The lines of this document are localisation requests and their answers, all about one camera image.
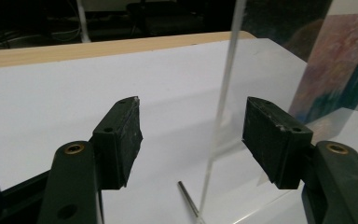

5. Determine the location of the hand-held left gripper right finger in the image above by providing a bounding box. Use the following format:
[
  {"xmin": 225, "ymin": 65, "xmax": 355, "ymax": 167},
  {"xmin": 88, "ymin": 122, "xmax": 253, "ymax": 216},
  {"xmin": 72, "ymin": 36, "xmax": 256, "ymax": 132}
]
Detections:
[{"xmin": 241, "ymin": 96, "xmax": 314, "ymax": 190}]

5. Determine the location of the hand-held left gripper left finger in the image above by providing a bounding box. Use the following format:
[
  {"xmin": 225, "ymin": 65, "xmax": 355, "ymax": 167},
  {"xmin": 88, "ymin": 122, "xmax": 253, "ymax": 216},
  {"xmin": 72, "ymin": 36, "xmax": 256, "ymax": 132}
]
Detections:
[{"xmin": 89, "ymin": 95, "xmax": 144, "ymax": 190}]

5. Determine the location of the clear acrylic photo frame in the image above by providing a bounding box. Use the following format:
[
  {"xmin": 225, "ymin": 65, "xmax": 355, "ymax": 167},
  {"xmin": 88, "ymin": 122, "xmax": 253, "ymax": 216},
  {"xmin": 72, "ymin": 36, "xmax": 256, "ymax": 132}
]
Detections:
[{"xmin": 198, "ymin": 0, "xmax": 358, "ymax": 224}]

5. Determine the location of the colourful painted picture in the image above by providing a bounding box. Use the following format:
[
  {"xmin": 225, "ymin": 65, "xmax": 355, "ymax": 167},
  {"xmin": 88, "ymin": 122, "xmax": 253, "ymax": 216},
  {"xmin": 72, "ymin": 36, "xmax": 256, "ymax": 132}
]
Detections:
[{"xmin": 288, "ymin": 12, "xmax": 358, "ymax": 125}]

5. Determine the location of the white stand pole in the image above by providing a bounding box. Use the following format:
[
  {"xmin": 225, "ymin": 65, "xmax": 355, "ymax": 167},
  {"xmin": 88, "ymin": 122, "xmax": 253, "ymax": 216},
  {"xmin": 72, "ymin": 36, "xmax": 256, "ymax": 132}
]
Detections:
[{"xmin": 76, "ymin": 0, "xmax": 91, "ymax": 44}]

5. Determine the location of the metal frame leg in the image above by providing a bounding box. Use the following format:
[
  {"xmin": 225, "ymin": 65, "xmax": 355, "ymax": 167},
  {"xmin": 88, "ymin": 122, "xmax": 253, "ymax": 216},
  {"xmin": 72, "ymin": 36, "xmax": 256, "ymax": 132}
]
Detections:
[{"xmin": 176, "ymin": 180, "xmax": 200, "ymax": 219}]

